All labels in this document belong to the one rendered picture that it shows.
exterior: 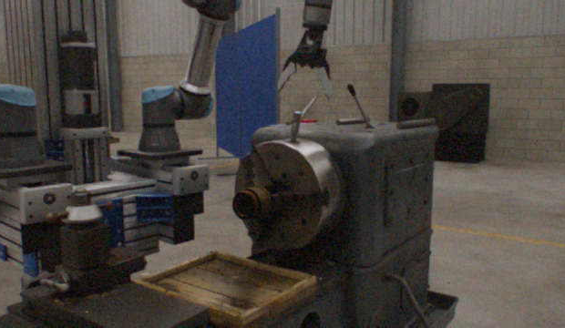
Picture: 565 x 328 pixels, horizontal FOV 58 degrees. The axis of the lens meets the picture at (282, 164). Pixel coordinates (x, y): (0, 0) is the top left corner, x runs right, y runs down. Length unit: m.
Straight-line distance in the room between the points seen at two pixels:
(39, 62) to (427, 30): 10.47
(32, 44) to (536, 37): 10.19
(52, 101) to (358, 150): 1.02
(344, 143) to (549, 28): 9.94
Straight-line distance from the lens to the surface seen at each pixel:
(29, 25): 1.87
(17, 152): 1.62
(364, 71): 12.20
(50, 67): 1.86
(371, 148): 1.45
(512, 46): 11.29
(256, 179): 1.39
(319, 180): 1.35
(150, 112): 1.86
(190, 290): 1.32
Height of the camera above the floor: 1.38
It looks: 8 degrees down
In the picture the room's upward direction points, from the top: straight up
